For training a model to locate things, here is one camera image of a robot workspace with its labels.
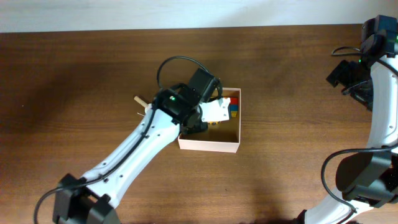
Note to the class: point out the pink cardboard box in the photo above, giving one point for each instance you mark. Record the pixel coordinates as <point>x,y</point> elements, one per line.
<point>224,137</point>

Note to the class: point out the orange rubber dinosaur toy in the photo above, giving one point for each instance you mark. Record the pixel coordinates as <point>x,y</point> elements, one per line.
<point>213,123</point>

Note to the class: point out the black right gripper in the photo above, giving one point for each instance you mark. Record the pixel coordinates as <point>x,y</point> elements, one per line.
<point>340,73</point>

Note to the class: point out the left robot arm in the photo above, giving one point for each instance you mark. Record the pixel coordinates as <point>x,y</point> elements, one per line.
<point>94,197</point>

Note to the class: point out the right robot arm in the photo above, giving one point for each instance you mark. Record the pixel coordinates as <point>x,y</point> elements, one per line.
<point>367,177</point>

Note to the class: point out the wooden pig rattle drum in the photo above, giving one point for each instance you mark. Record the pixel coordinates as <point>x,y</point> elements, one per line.
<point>143,103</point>

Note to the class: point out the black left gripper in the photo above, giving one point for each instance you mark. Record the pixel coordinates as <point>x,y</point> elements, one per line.
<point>198,124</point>

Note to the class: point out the colourful puzzle cube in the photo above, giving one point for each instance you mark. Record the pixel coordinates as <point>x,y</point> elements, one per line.
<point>234,106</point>

